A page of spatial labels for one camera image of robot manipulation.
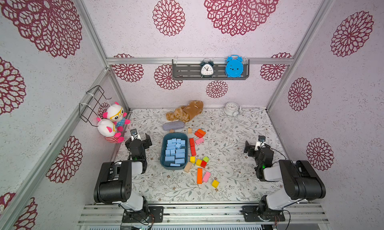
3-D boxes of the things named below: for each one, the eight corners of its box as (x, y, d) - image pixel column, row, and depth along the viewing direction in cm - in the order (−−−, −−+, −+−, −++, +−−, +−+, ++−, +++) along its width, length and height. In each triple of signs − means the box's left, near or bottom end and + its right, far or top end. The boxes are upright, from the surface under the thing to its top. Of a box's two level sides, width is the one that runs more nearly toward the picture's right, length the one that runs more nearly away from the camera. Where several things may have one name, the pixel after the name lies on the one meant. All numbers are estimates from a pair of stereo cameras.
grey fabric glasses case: (163, 129, 109) (162, 127, 107) (164, 123, 113) (163, 121, 111) (184, 129, 109) (183, 127, 107) (184, 123, 113) (184, 121, 111)
